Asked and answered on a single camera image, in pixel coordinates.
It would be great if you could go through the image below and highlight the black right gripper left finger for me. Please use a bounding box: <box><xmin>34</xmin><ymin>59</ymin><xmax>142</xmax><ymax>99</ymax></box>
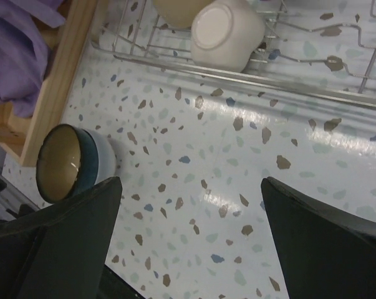
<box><xmin>0</xmin><ymin>177</ymin><xmax>122</xmax><ymax>298</ymax></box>

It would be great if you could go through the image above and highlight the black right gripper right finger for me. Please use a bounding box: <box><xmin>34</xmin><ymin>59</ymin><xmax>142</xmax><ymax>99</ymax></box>
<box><xmin>261</xmin><ymin>177</ymin><xmax>376</xmax><ymax>298</ymax></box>

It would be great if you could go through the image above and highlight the dark teal glazed bowl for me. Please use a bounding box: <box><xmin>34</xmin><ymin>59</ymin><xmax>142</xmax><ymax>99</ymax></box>
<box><xmin>36</xmin><ymin>124</ymin><xmax>117</xmax><ymax>204</ymax></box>

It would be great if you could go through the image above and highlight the wooden clothes rack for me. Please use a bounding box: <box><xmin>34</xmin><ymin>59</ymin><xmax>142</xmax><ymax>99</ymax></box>
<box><xmin>0</xmin><ymin>1</ymin><xmax>97</xmax><ymax>167</ymax></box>

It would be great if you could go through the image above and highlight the purple t-shirt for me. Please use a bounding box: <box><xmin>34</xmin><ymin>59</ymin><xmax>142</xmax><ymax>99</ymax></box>
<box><xmin>0</xmin><ymin>1</ymin><xmax>65</xmax><ymax>118</ymax></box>

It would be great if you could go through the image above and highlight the small white bowl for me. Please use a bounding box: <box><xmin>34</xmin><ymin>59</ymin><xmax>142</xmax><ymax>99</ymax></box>
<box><xmin>190</xmin><ymin>1</ymin><xmax>266</xmax><ymax>73</ymax></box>

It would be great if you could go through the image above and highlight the beige ceramic bowl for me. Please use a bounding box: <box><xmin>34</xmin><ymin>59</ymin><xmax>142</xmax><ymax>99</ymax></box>
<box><xmin>152</xmin><ymin>0</ymin><xmax>213</xmax><ymax>29</ymax></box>

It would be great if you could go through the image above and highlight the metal wire dish rack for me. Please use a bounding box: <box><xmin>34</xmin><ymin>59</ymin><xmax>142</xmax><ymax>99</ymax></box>
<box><xmin>90</xmin><ymin>1</ymin><xmax>376</xmax><ymax>110</ymax></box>

